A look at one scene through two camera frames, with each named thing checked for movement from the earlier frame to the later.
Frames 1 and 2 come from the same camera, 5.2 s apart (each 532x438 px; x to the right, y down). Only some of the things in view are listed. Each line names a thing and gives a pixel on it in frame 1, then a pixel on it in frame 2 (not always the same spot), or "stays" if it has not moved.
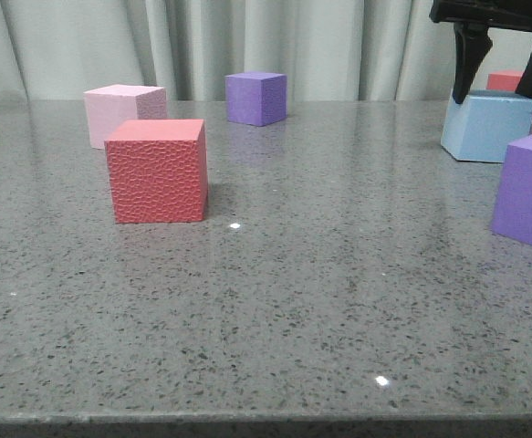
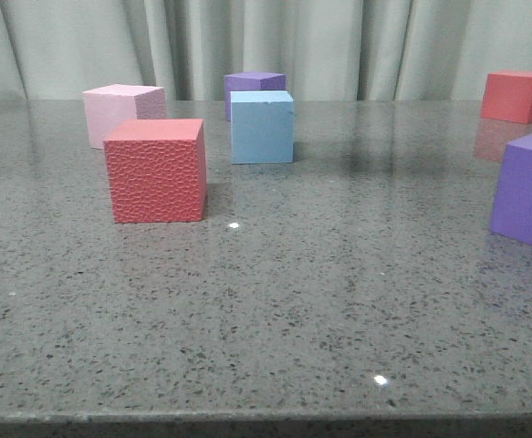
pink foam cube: [111, 104] stays
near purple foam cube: [526, 202] stays
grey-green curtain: [330, 50] stays
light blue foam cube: [482, 127] to [262, 127]
